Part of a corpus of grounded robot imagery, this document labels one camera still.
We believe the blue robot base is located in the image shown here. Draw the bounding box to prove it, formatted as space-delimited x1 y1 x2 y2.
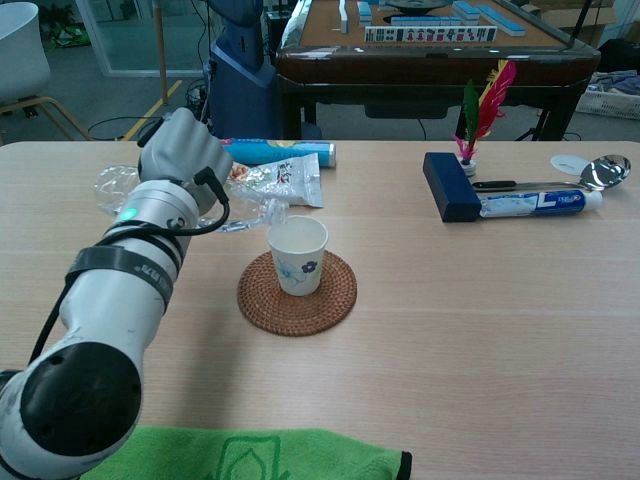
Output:
205 0 277 141

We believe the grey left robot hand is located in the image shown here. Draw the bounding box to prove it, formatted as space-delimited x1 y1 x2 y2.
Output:
137 107 235 224

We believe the metal ladle with black handle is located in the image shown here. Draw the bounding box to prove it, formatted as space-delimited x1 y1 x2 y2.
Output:
471 154 633 192

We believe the white snack bag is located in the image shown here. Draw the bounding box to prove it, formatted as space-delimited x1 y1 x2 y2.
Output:
227 152 325 210

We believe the dark wooden mahjong table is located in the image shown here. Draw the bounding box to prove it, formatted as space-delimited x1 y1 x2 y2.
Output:
274 0 602 142

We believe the green cloth with black trim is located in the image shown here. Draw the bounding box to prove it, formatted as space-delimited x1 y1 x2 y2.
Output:
87 425 414 480

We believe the white plastic basket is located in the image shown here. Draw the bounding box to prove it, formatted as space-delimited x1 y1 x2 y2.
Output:
574 74 640 120

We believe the row of face-up mahjong tiles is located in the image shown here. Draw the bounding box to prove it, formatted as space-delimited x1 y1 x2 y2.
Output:
363 25 499 44

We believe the colourful feather shuttlecock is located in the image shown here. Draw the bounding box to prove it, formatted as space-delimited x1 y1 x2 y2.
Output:
452 59 518 180

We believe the blue cylindrical roll package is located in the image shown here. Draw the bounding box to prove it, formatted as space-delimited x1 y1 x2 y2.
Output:
219 138 337 170

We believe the paper cup with blue flower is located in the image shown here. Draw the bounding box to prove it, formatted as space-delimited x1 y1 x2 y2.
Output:
265 214 330 298

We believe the clear plastic water bottle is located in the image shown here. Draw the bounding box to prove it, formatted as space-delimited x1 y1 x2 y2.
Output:
94 164 289 236

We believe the wooden pole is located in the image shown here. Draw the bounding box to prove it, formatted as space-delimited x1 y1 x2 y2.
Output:
152 0 170 106

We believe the black bag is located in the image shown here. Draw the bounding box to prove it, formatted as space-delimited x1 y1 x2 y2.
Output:
597 38 640 76

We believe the round woven rattan coaster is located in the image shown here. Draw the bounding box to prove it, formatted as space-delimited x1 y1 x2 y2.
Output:
236 248 359 338

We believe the blue white toothpaste tube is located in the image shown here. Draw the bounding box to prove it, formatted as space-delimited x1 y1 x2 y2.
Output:
478 188 605 220

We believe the white round disc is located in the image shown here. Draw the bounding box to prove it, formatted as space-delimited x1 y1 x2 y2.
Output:
550 153 594 177

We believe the dark blue rectangular box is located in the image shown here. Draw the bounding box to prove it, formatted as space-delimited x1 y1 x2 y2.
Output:
422 151 483 224

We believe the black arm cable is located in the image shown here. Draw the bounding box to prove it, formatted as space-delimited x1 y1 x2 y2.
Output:
27 167 231 366

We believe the white chair with wooden legs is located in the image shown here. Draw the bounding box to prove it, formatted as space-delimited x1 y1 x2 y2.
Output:
0 1 91 144

